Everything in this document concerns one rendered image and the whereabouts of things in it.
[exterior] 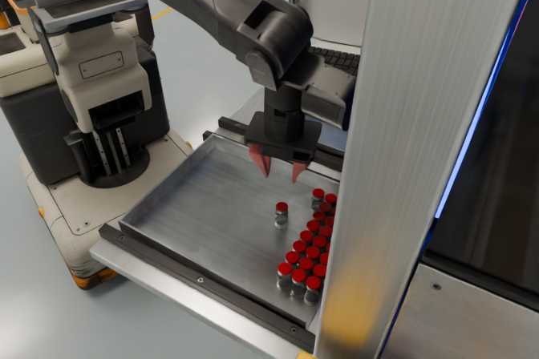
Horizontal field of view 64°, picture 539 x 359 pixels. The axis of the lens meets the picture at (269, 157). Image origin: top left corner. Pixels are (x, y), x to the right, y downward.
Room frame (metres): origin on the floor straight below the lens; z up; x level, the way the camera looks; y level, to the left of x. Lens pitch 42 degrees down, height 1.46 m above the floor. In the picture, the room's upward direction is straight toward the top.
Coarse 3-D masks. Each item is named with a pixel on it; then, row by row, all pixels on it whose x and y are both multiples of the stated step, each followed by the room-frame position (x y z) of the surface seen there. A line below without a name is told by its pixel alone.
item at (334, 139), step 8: (312, 120) 0.76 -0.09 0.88; (328, 128) 0.73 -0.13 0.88; (336, 128) 0.73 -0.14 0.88; (320, 136) 0.70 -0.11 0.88; (328, 136) 0.70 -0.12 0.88; (336, 136) 0.70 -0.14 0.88; (344, 136) 0.70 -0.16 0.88; (320, 144) 0.64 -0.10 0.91; (328, 144) 0.68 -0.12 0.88; (336, 144) 0.68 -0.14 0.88; (344, 144) 0.68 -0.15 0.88; (328, 152) 0.63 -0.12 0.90; (336, 152) 0.62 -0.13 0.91; (344, 152) 0.62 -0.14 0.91
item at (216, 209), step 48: (240, 144) 0.64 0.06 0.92; (192, 192) 0.54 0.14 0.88; (240, 192) 0.54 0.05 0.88; (288, 192) 0.54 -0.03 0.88; (336, 192) 0.53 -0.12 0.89; (144, 240) 0.42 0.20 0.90; (192, 240) 0.43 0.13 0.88; (240, 240) 0.43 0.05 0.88; (288, 240) 0.43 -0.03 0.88; (240, 288) 0.33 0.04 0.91
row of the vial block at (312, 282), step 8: (328, 248) 0.38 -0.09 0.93; (320, 256) 0.37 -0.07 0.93; (328, 256) 0.37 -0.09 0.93; (320, 264) 0.36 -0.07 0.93; (320, 272) 0.34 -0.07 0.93; (312, 280) 0.33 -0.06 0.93; (320, 280) 0.34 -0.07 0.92; (312, 288) 0.32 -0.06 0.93; (320, 288) 0.33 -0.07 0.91; (304, 296) 0.33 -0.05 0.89; (312, 296) 0.32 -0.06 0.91; (312, 304) 0.32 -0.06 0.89
